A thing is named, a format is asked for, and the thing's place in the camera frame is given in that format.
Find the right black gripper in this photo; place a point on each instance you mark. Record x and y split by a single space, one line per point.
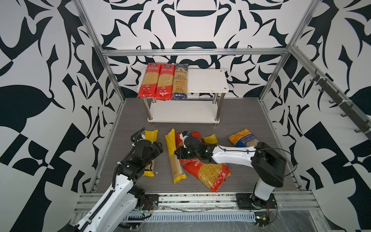
179 153

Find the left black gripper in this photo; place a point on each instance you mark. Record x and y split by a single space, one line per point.
157 149

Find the red fusilli bag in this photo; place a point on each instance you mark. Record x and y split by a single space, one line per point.
211 175
187 148

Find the small yellow pasta package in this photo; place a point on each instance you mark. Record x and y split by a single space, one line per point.
212 139

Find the yellow pastatime spaghetti package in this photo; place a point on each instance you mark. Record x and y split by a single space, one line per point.
177 169

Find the orange blue pasta bag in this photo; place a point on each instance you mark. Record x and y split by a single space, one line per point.
244 138

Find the orange blue spaghetti package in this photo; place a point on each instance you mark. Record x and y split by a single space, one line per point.
179 91

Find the red spaghetti package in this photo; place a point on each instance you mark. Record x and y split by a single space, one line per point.
165 82
150 80

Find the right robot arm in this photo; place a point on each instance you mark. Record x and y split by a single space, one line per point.
269 164

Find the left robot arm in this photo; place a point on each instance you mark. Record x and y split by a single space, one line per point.
122 196

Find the white two-tier shelf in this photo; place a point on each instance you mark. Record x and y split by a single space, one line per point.
195 111

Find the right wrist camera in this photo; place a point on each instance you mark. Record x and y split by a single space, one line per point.
186 134

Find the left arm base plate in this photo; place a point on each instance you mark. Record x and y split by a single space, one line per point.
149 202

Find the white cable duct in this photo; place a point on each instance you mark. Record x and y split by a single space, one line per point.
193 217

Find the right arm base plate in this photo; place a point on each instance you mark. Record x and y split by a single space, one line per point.
248 201

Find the aluminium front rail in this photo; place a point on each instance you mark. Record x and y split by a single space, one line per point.
285 200

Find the aluminium cage frame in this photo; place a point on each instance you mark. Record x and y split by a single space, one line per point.
269 50

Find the wall hook rail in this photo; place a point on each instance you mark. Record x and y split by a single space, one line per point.
348 106

